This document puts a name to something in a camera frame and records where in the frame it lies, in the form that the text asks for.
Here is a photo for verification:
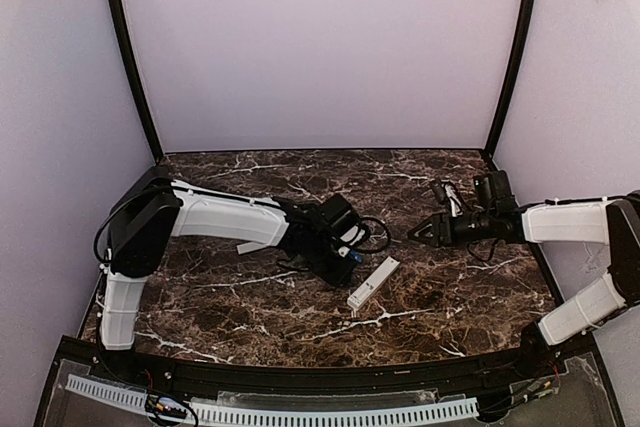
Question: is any blue battery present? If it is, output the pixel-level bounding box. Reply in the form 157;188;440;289
349;251;362;263

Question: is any white remote control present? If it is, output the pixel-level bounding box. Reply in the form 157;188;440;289
346;257;400;315

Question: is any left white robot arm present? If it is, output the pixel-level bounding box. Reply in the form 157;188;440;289
94;178;366;351

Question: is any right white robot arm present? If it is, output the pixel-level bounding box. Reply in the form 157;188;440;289
408;170;639;376

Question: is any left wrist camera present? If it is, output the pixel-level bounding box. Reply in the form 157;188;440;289
318;194;371;257

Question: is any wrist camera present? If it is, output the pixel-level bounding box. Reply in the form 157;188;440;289
429;179;463;217
318;194;371;257

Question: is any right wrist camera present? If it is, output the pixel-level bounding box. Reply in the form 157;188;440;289
429;179;463;217

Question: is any black front rail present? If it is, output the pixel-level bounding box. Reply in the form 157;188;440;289
59;336;566;398

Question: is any right grey cable duct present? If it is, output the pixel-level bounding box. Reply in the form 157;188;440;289
192;398;479;427

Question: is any grey cable duct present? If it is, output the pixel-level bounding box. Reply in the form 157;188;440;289
65;374;198;425
192;398;479;427

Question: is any left grey cable duct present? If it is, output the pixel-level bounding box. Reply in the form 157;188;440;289
65;374;198;425

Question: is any right black frame post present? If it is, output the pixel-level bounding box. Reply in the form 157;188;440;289
484;0;535;158

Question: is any black frame post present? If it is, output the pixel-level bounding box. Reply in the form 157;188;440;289
484;0;535;158
107;0;164;163

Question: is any left black frame post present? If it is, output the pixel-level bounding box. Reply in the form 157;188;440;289
107;0;164;163

